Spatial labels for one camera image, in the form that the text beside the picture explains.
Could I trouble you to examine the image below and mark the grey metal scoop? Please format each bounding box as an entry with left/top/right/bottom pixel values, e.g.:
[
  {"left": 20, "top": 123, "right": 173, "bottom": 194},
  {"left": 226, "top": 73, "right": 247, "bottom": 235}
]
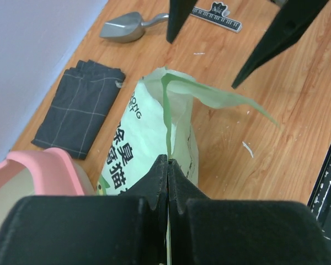
[{"left": 99, "top": 12, "right": 169, "bottom": 43}]

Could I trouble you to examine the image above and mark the dark checked folded cloth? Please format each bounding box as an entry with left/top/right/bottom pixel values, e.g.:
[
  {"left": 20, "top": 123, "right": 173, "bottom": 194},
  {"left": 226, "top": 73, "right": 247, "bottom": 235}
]
[{"left": 31, "top": 60, "right": 126, "bottom": 160}]

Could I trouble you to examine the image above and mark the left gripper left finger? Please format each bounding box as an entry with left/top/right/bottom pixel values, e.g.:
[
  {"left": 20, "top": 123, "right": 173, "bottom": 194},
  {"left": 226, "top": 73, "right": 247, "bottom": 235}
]
[{"left": 0, "top": 155, "right": 168, "bottom": 264}]

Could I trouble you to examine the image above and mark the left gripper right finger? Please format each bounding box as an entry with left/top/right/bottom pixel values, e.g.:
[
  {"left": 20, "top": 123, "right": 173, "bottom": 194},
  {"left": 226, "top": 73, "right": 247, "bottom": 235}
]
[{"left": 168, "top": 160, "right": 331, "bottom": 264}]

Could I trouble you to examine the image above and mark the pink litter box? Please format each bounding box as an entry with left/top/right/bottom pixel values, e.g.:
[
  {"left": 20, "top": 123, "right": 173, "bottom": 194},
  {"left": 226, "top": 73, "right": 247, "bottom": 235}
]
[{"left": 0, "top": 147, "right": 94, "bottom": 223}]

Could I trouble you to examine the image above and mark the green litter bag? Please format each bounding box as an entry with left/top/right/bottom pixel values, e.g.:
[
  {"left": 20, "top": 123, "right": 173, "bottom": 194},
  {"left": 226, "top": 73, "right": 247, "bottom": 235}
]
[{"left": 96, "top": 67, "right": 273, "bottom": 195}]

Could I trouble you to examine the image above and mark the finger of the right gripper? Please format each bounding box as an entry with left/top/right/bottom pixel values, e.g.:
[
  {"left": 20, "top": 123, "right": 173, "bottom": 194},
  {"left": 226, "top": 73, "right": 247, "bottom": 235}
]
[
  {"left": 166, "top": 0, "right": 197, "bottom": 44},
  {"left": 232, "top": 0, "right": 328, "bottom": 89}
]

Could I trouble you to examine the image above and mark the piano pattern bag clip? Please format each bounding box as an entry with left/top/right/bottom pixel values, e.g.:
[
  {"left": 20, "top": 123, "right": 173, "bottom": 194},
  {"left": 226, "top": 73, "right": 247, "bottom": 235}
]
[{"left": 190, "top": 1, "right": 242, "bottom": 33}]

